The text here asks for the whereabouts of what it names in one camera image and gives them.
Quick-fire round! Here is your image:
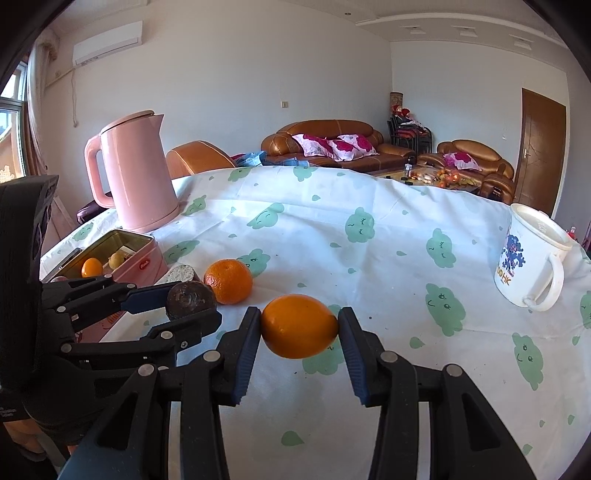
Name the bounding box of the oval orange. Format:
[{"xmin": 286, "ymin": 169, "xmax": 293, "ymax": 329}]
[{"xmin": 261, "ymin": 294, "xmax": 340, "ymax": 360}]

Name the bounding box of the round orange mandarin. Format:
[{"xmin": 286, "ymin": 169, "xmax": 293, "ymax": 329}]
[{"xmin": 204, "ymin": 259, "xmax": 254, "ymax": 305}]

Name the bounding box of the brown leather armchair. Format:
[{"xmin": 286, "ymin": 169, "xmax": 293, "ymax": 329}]
[{"xmin": 165, "ymin": 140, "xmax": 238, "ymax": 180}]

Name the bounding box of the window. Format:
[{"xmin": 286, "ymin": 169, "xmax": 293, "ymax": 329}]
[{"xmin": 0, "ymin": 60, "xmax": 28, "ymax": 181}]

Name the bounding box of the white air conditioner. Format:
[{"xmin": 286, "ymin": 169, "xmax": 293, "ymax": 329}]
[{"xmin": 71, "ymin": 21, "xmax": 143, "ymax": 66}]

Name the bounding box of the person's left forearm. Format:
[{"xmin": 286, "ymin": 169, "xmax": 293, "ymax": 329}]
[{"xmin": 4, "ymin": 418, "xmax": 79, "ymax": 467}]

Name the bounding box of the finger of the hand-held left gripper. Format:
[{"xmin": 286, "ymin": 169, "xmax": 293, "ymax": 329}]
[
  {"xmin": 61, "ymin": 308, "xmax": 223, "ymax": 359},
  {"xmin": 41, "ymin": 275, "xmax": 174, "ymax": 331}
]

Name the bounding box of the white cloud-print tablecloth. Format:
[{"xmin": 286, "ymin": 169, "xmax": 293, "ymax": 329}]
[{"xmin": 39, "ymin": 165, "xmax": 591, "ymax": 480}]

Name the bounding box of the pink electric kettle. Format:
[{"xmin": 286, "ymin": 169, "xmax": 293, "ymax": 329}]
[{"xmin": 84, "ymin": 110, "xmax": 181, "ymax": 234}]

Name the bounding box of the purple cushioned stool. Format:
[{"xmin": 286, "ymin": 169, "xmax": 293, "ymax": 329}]
[{"xmin": 76, "ymin": 200, "xmax": 116, "ymax": 222}]

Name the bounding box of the white printed mug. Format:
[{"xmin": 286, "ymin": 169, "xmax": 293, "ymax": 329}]
[{"xmin": 494, "ymin": 203, "xmax": 574, "ymax": 312}]

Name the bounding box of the blue clothing pile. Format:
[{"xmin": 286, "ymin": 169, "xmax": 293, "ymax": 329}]
[{"xmin": 231, "ymin": 151, "xmax": 310, "ymax": 168}]

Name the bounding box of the dark purple passion fruit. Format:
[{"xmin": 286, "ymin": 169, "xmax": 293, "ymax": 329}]
[{"xmin": 165, "ymin": 281, "xmax": 218, "ymax": 321}]

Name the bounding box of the pink curtain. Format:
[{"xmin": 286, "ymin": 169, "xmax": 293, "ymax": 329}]
[{"xmin": 25, "ymin": 39, "xmax": 61, "ymax": 178}]

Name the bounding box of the white conduit pipe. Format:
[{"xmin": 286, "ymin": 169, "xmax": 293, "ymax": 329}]
[{"xmin": 69, "ymin": 65, "xmax": 79, "ymax": 127}]

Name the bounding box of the pink floral pillow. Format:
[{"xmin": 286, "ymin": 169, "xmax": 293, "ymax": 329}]
[
  {"xmin": 292, "ymin": 134, "xmax": 340, "ymax": 160},
  {"xmin": 443, "ymin": 152, "xmax": 482, "ymax": 171},
  {"xmin": 325, "ymin": 134, "xmax": 379, "ymax": 162}
]

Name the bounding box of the brown leather sofa chair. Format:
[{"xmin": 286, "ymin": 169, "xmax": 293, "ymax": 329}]
[{"xmin": 418, "ymin": 140, "xmax": 515, "ymax": 199}]

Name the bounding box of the cluttered coffee table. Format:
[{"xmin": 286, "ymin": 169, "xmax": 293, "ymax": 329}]
[{"xmin": 369, "ymin": 161, "xmax": 481, "ymax": 195}]

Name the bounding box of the halved brown speckled fruit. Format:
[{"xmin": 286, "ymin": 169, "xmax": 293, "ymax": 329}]
[{"xmin": 165, "ymin": 264, "xmax": 203, "ymax": 284}]

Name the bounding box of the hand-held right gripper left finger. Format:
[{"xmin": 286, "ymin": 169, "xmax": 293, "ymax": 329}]
[{"xmin": 58, "ymin": 306, "xmax": 263, "ymax": 480}]

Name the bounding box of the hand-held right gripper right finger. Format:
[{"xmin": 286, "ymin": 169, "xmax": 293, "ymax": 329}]
[{"xmin": 337, "ymin": 306, "xmax": 539, "ymax": 480}]

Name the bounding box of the brown leather sofa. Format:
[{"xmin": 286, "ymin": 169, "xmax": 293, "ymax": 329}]
[{"xmin": 261, "ymin": 119, "xmax": 416, "ymax": 174}]

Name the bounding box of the pink metal tin box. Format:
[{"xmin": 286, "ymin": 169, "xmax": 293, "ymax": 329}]
[{"xmin": 41, "ymin": 229, "xmax": 170, "ymax": 344}]

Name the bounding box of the stack of dark chairs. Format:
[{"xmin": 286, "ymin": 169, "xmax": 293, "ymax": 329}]
[{"xmin": 387, "ymin": 113, "xmax": 432, "ymax": 153}]

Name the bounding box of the brown wooden door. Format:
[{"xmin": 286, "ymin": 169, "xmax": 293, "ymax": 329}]
[{"xmin": 513, "ymin": 88, "xmax": 568, "ymax": 217}]

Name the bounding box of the red fabric bundle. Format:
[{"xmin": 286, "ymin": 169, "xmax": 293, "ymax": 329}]
[{"xmin": 392, "ymin": 107, "xmax": 426, "ymax": 125}]

